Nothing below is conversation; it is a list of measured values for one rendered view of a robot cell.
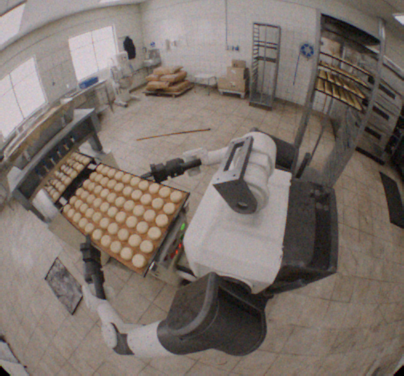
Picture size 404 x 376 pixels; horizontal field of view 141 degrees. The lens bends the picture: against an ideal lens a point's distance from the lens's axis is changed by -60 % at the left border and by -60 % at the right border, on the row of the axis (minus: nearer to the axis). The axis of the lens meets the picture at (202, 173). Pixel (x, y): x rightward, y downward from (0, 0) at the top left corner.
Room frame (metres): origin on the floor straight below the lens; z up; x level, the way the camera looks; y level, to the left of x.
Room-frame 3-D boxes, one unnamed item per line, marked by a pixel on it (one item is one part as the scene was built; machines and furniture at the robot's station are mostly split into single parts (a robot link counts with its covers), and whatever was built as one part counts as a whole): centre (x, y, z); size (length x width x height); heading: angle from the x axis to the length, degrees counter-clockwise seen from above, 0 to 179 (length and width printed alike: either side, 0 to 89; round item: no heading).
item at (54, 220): (0.86, 1.36, 0.42); 1.28 x 0.72 x 0.84; 64
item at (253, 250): (0.14, -0.13, 1.10); 0.34 x 0.30 x 0.36; 155
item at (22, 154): (0.65, 0.93, 1.25); 0.56 x 0.29 x 0.14; 154
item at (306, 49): (3.22, -2.27, 1.10); 0.41 x 0.17 x 1.10; 58
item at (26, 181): (0.65, 0.93, 1.01); 0.72 x 0.33 x 0.34; 154
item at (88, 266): (0.12, 0.46, 0.91); 0.12 x 0.10 x 0.13; 20
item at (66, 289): (-0.08, 1.55, 0.02); 0.60 x 0.40 x 0.03; 63
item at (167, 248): (0.27, 0.15, 0.77); 0.24 x 0.04 x 0.14; 154
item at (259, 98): (3.35, -1.41, 0.93); 0.64 x 0.51 x 1.78; 151
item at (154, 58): (5.27, 1.19, 0.93); 0.99 x 0.38 x 1.09; 58
